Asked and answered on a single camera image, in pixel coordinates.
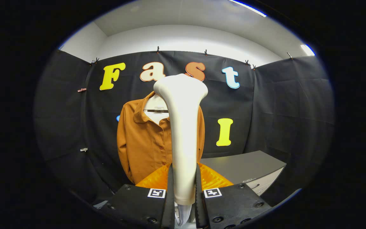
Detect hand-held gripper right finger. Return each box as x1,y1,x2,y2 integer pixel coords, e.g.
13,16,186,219
195,162,272,229

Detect white mannequin torso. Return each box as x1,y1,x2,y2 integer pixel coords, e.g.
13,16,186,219
143,94,170,125

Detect grey cabinet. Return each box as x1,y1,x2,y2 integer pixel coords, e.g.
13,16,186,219
200,150,287,196

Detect orange button-up shirt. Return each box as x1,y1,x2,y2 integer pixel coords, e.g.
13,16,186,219
117,91,206,185

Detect long ceiling light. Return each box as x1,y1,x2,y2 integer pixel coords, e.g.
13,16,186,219
227,0,268,17

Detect small ceiling light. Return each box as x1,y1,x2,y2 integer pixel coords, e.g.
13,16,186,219
300,44,316,57

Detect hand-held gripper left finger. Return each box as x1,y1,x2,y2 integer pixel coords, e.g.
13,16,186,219
99,162,175,229

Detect white garment steamer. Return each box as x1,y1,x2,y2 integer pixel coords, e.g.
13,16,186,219
153,74,208,228

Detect black backdrop cloth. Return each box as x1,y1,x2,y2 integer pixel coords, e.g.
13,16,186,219
34,49,335,207

